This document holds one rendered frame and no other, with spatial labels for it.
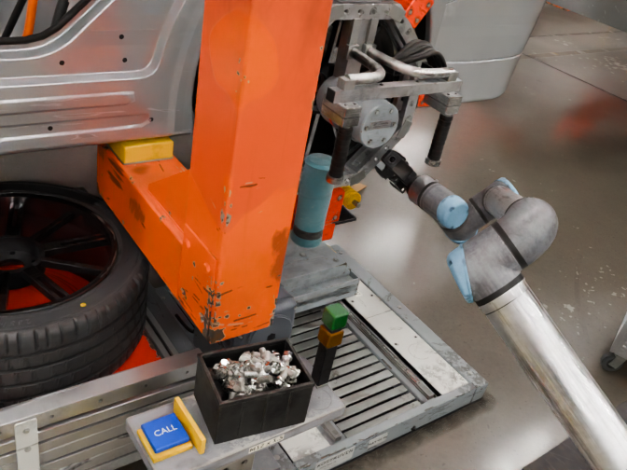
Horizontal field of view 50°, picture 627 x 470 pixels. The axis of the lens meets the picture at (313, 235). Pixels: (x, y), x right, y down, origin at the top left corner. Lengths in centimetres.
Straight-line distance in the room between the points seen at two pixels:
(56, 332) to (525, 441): 143
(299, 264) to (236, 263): 92
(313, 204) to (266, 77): 69
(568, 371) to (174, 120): 109
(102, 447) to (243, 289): 52
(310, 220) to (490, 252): 58
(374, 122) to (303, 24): 63
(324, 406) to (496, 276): 46
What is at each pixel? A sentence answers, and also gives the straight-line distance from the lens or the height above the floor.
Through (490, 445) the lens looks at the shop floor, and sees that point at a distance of 221.
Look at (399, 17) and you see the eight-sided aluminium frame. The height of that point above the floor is 109.
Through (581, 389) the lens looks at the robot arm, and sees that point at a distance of 152.
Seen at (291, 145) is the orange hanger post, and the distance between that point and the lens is 128.
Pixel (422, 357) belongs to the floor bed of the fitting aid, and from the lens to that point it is 227.
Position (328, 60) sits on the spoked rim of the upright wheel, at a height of 93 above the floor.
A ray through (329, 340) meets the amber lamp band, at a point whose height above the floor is 60.
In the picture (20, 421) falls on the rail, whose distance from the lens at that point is 153.
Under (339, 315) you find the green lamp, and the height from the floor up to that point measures 66.
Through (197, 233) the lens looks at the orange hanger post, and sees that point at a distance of 141.
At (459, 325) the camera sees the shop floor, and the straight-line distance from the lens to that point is 259.
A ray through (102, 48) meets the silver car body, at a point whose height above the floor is 97.
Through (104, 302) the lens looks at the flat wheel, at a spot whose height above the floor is 50.
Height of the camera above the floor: 152
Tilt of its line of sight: 32 degrees down
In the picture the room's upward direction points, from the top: 12 degrees clockwise
